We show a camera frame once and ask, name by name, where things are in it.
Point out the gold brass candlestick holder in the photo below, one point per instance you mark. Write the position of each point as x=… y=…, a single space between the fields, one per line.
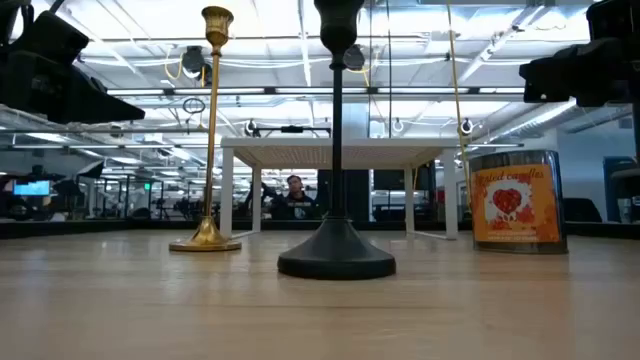
x=205 y=242

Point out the dark office chair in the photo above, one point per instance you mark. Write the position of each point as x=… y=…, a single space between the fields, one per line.
x=620 y=190

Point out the long ceiling light bar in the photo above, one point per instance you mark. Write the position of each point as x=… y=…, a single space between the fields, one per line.
x=150 y=91

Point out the person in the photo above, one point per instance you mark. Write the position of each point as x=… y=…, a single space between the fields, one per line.
x=296 y=205

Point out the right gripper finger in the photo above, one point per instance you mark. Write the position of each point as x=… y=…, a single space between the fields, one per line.
x=550 y=77

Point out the black metal candlestick holder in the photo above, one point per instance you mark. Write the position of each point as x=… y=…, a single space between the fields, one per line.
x=336 y=250

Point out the yellow slanted rod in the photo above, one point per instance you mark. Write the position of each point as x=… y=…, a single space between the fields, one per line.
x=458 y=105

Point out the lit computer monitor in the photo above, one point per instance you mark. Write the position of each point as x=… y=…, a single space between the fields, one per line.
x=31 y=188

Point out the white perforated metal rack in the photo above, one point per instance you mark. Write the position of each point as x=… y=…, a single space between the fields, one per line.
x=280 y=142

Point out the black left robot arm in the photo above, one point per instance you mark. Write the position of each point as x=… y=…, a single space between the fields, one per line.
x=10 y=20

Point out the black horizontal overhead bar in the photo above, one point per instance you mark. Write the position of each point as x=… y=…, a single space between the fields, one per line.
x=292 y=129

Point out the black aluminium table frame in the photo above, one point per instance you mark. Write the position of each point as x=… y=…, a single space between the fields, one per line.
x=100 y=227

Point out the silver candle tin orange label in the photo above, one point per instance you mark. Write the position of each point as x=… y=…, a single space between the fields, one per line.
x=515 y=210

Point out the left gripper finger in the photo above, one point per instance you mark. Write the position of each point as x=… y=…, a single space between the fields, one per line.
x=100 y=107

